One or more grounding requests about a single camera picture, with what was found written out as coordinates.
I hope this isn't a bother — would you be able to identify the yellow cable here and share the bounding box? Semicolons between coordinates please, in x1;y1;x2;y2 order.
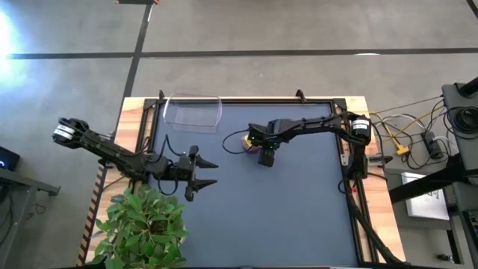
368;110;446;157

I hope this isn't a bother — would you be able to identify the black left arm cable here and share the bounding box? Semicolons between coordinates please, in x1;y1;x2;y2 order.
156;133;187;197

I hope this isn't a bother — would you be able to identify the coiled black cable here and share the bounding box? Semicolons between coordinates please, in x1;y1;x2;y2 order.
446;106;478;135

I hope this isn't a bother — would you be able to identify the grey equipment cart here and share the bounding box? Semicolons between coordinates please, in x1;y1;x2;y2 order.
440;76;478;269

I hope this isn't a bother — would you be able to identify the potted green plant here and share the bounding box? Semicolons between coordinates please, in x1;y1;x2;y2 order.
89;182;190;269

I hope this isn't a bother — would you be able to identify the clear plastic basket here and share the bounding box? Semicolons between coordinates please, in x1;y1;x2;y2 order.
162;93;223;135

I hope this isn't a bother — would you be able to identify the grey side table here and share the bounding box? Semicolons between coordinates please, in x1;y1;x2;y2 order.
0;167;60;262

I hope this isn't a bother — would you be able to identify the black table frame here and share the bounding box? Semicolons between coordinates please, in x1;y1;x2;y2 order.
134;89;378;268

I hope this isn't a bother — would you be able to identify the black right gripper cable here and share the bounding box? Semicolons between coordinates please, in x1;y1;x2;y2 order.
221;129;252;155

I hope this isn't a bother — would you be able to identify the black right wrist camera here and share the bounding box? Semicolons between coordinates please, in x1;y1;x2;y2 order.
257;146;278;168

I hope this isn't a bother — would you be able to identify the black power strip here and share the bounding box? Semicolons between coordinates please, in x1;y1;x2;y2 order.
421;130;446;160

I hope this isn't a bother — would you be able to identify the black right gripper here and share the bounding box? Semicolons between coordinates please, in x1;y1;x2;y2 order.
246;119;288;150

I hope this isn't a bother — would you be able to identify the black stand bar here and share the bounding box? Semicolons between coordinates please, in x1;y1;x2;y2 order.
388;164;464;205

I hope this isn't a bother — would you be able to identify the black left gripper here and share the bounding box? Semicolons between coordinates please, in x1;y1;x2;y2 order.
165;145;220;203

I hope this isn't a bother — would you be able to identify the black box device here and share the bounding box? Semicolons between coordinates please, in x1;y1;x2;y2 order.
0;146;20;172

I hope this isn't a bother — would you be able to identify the black sleeved cable bundle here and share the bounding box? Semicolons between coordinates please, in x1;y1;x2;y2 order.
338;178;410;267

